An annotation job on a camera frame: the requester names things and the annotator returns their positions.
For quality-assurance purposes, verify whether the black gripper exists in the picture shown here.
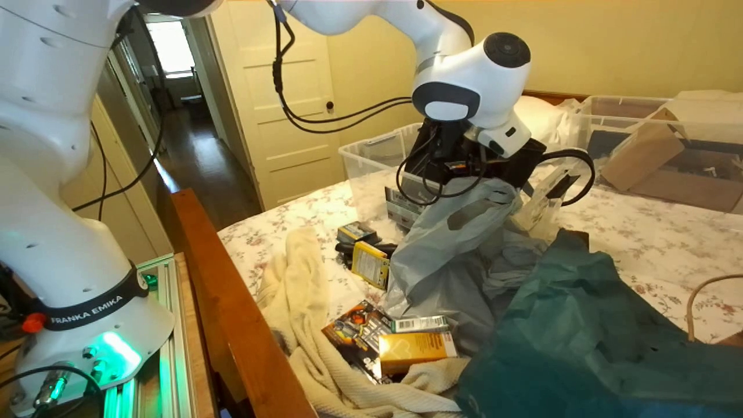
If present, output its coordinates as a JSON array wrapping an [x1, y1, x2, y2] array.
[[483, 141, 545, 188]]

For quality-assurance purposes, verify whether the black tote bag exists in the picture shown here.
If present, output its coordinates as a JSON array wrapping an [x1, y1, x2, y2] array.
[[401, 124, 599, 210]]

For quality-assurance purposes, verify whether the grey plastic shopping bag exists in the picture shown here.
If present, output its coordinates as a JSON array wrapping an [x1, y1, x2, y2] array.
[[383, 175, 560, 343]]

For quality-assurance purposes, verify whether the dark striped book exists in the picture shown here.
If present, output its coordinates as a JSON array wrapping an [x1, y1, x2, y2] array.
[[383, 183, 426, 235]]

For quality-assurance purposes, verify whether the teal fabric bag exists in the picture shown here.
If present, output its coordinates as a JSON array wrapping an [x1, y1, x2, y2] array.
[[454, 231, 743, 418]]

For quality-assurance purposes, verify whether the brown picture book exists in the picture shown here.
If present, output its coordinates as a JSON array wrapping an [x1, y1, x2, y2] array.
[[321, 299, 396, 380]]

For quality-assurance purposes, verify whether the white pillow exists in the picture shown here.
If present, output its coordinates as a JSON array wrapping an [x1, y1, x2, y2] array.
[[513, 94, 576, 149]]

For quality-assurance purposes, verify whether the clear bin with cardboard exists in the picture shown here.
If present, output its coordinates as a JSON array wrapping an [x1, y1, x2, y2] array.
[[576, 94, 743, 217]]

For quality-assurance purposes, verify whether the brown cardboard box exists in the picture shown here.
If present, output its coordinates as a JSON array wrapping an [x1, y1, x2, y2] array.
[[599, 124, 690, 196]]

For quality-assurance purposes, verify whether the clear plastic storage bin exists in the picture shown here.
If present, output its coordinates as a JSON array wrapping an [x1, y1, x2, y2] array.
[[337, 121, 578, 236]]

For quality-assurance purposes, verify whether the small black device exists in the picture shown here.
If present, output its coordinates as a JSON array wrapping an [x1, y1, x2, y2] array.
[[335, 218, 383, 257]]

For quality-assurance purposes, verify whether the small yellow packet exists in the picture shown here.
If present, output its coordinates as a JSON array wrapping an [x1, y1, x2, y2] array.
[[351, 240, 393, 292]]

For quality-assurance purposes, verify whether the white striped flat box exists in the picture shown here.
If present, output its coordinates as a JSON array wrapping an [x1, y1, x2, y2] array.
[[376, 311, 452, 336]]

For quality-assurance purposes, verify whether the gold yellow box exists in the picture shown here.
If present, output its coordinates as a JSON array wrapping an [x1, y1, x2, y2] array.
[[376, 329, 460, 380]]

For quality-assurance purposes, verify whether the cream panel door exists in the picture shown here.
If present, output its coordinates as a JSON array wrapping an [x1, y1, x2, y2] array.
[[207, 0, 346, 211]]

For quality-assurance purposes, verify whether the cream towel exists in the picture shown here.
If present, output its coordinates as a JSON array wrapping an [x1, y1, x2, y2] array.
[[257, 228, 473, 418]]

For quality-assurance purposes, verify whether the brown wooden bed footboard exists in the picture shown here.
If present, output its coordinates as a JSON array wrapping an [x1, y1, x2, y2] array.
[[165, 188, 321, 418]]

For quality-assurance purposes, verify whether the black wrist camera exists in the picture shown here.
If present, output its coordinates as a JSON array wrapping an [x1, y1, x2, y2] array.
[[416, 124, 484, 182]]

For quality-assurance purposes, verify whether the tan cable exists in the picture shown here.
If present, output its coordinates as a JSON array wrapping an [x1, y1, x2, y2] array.
[[685, 272, 743, 347]]

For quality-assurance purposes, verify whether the black hanging cable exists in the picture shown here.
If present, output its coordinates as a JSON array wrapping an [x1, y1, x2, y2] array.
[[70, 114, 170, 222]]

